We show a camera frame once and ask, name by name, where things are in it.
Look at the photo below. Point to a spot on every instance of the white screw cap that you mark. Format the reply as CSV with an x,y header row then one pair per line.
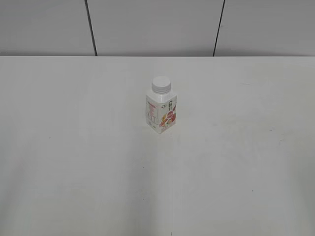
x,y
161,85

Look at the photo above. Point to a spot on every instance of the white square drink bottle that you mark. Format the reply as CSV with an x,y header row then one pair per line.
x,y
160,110

